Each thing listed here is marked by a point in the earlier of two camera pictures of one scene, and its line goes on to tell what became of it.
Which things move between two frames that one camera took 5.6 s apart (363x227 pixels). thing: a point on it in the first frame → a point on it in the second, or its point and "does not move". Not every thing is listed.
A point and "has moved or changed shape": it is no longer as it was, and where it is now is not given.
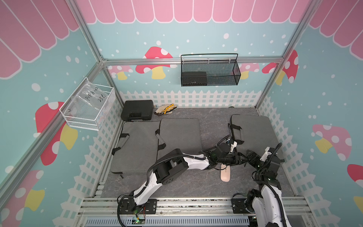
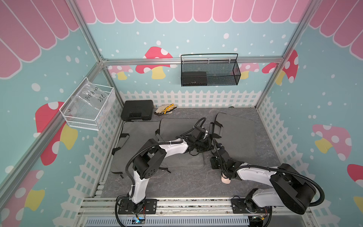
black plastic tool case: x=137 y=109 does not move
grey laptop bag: x=137 y=151 does not move
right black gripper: x=258 y=158 → x=212 y=161
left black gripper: x=238 y=161 → x=208 y=145
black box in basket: x=194 y=79 does not move
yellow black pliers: x=169 y=109 does not move
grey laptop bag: x=257 y=132 has moved or changed shape
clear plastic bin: x=89 y=104 does not move
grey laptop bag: x=184 y=134 does not move
